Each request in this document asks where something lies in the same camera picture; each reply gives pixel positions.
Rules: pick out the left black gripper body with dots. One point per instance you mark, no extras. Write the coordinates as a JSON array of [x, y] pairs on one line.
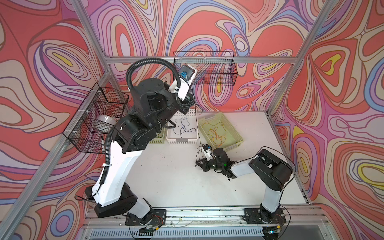
[[180, 105]]

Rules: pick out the right green plastic basket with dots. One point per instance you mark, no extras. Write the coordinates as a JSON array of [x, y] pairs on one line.
[[219, 132]]

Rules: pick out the green plastic basket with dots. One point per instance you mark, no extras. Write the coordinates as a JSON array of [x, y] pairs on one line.
[[160, 138], [219, 132]]

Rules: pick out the black wire basket left wall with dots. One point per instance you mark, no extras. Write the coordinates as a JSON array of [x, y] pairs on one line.
[[100, 110]]

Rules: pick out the white plastic basket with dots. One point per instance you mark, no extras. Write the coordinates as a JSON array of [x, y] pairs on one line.
[[183, 130]]

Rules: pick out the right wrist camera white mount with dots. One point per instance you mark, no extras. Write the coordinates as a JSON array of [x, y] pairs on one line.
[[207, 152]]

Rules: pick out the black wire basket back wall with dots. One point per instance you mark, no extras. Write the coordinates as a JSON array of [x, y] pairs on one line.
[[214, 68]]

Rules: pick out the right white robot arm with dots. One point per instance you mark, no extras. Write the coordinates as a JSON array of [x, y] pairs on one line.
[[271, 170]]

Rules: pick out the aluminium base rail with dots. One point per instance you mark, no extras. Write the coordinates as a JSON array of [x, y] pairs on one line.
[[232, 216]]

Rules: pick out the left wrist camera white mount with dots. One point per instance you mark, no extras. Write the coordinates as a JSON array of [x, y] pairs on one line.
[[187, 75]]

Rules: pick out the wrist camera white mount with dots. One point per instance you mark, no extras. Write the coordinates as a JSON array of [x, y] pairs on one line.
[[187, 75], [207, 152]]

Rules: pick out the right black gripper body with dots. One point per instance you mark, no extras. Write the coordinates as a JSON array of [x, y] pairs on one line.
[[212, 164]]

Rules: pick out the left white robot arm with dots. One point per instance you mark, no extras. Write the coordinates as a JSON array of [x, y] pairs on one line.
[[155, 103]]

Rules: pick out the left green plastic basket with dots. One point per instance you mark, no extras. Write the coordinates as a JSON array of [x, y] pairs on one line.
[[160, 138]]

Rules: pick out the black wire basket wall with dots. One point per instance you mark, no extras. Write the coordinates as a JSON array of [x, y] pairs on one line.
[[214, 68], [100, 110]]

